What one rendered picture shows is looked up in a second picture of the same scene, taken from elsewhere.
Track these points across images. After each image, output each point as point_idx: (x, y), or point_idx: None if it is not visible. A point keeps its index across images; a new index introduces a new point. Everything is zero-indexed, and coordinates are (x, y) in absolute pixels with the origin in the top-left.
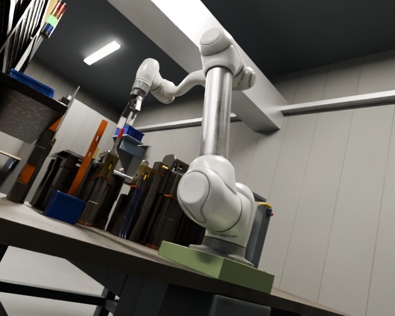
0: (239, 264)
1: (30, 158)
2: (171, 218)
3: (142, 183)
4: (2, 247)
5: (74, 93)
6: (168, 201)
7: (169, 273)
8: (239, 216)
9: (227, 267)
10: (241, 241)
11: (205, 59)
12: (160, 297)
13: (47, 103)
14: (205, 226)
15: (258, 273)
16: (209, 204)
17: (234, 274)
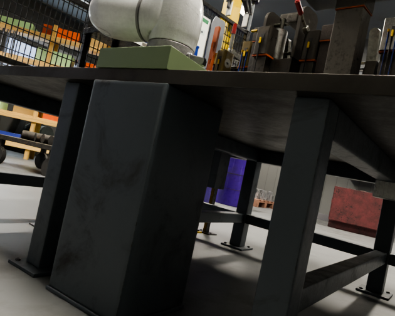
0: (116, 48)
1: None
2: None
3: (242, 60)
4: (217, 171)
5: (220, 24)
6: (253, 61)
7: (63, 71)
8: (137, 10)
9: (104, 54)
10: (155, 32)
11: None
12: (74, 94)
13: None
14: (120, 37)
15: (142, 51)
16: (91, 15)
17: (112, 59)
